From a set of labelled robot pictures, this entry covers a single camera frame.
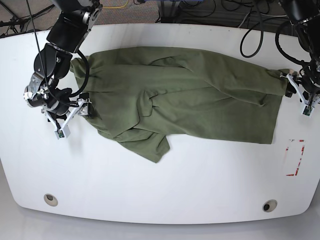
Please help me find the grey table grommet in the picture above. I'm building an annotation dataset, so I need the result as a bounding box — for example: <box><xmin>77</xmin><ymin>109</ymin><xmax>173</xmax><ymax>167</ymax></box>
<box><xmin>262</xmin><ymin>199</ymin><xmax>278</xmax><ymax>213</ymax></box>
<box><xmin>43</xmin><ymin>194</ymin><xmax>58</xmax><ymax>207</ymax></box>

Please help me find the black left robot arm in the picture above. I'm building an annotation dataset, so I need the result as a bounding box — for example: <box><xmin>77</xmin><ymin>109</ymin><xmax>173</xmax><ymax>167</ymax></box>
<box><xmin>275</xmin><ymin>0</ymin><xmax>320</xmax><ymax>96</ymax></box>

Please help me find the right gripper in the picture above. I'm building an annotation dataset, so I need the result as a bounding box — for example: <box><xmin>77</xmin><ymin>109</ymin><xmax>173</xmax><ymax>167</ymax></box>
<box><xmin>42</xmin><ymin>96</ymin><xmax>94</xmax><ymax>119</ymax></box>

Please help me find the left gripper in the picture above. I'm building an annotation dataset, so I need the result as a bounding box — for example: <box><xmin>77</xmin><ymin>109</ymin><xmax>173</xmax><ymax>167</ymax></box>
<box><xmin>285</xmin><ymin>69</ymin><xmax>320</xmax><ymax>99</ymax></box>

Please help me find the green T-shirt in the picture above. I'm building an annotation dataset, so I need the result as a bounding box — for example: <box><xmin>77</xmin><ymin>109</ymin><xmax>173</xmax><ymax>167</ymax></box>
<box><xmin>70</xmin><ymin>46</ymin><xmax>291</xmax><ymax>163</ymax></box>

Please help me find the right grey table grommet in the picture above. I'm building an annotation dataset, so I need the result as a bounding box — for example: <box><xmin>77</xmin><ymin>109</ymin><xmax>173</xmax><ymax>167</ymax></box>
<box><xmin>262</xmin><ymin>199</ymin><xmax>278</xmax><ymax>213</ymax></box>

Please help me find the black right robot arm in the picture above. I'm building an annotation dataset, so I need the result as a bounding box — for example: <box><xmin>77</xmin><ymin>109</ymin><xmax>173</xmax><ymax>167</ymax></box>
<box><xmin>24</xmin><ymin>0</ymin><xmax>103</xmax><ymax>116</ymax></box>

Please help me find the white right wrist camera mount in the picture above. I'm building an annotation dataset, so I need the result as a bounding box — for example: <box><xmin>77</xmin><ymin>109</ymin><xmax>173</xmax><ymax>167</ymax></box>
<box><xmin>45</xmin><ymin>92</ymin><xmax>92</xmax><ymax>140</ymax></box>

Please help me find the red tape rectangle marking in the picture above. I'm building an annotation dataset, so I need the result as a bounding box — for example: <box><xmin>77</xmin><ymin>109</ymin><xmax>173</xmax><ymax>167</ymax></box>
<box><xmin>282</xmin><ymin>139</ymin><xmax>306</xmax><ymax>177</ymax></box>

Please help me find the left grey table grommet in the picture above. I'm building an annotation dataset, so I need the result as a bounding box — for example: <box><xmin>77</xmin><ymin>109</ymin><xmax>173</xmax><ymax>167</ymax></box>
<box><xmin>43</xmin><ymin>194</ymin><xmax>58</xmax><ymax>207</ymax></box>

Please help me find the black tripod stand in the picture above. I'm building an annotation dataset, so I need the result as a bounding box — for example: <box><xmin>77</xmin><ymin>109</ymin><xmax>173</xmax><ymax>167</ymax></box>
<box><xmin>0</xmin><ymin>0</ymin><xmax>57</xmax><ymax>36</ymax></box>

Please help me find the yellow cable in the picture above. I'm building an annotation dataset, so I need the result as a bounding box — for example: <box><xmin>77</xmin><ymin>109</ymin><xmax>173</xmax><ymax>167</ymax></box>
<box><xmin>102</xmin><ymin>0</ymin><xmax>131</xmax><ymax>11</ymax></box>

